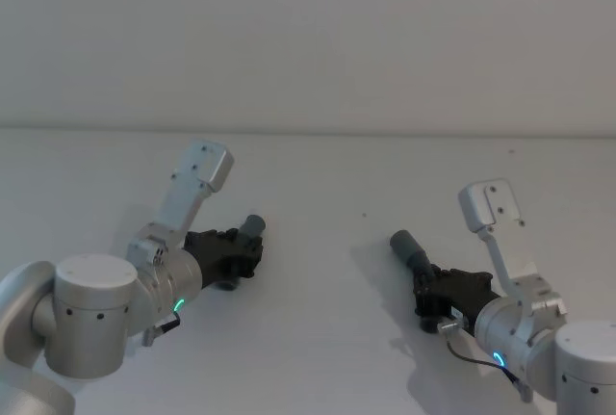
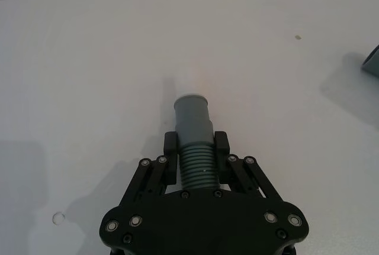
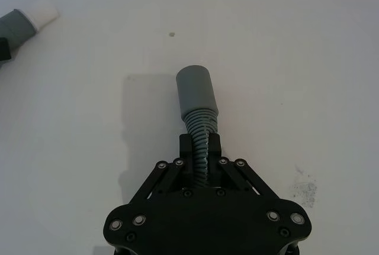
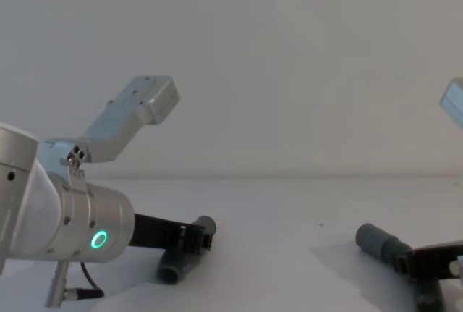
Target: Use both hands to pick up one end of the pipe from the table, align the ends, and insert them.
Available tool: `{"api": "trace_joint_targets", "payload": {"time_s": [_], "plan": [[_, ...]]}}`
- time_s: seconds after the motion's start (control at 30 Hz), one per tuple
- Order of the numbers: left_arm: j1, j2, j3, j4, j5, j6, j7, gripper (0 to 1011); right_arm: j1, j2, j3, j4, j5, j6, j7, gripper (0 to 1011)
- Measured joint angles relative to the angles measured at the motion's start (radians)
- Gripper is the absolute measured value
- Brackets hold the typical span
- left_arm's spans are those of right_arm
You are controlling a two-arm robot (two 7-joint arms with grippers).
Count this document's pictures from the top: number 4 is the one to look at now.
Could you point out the grey plastic pipe fitting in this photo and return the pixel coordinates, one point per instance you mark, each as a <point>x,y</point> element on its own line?
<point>378,241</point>

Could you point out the grey plastic pipe piece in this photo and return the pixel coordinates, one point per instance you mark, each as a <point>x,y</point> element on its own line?
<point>179,268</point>

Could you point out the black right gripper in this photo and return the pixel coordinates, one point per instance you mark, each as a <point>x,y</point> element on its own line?
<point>446,254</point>

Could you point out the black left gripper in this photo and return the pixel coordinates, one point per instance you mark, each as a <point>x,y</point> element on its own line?
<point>155,234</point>

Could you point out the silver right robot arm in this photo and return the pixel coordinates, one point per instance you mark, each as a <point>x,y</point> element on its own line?
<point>454,104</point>

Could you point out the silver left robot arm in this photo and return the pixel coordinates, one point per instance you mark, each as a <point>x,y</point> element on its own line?
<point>76,214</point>

